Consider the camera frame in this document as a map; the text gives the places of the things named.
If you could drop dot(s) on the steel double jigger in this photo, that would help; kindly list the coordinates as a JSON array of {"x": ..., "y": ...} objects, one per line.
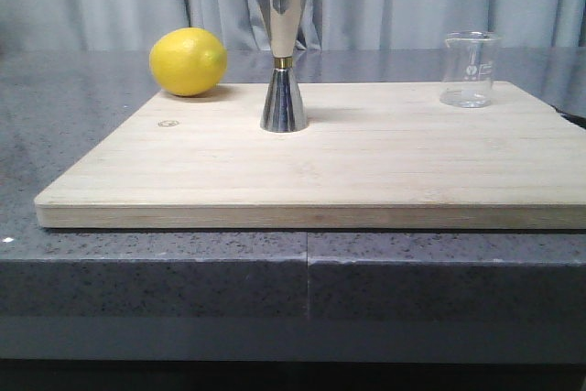
[{"x": 283, "y": 109}]

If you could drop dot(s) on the clear glass beaker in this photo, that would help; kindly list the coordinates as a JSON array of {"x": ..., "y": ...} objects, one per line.
[{"x": 469, "y": 68}]

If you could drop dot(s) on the light wooden cutting board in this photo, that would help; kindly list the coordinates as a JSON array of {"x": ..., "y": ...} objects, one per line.
[{"x": 374, "y": 155}]

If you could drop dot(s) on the yellow lemon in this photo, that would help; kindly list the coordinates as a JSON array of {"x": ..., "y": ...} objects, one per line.
[{"x": 188, "y": 61}]

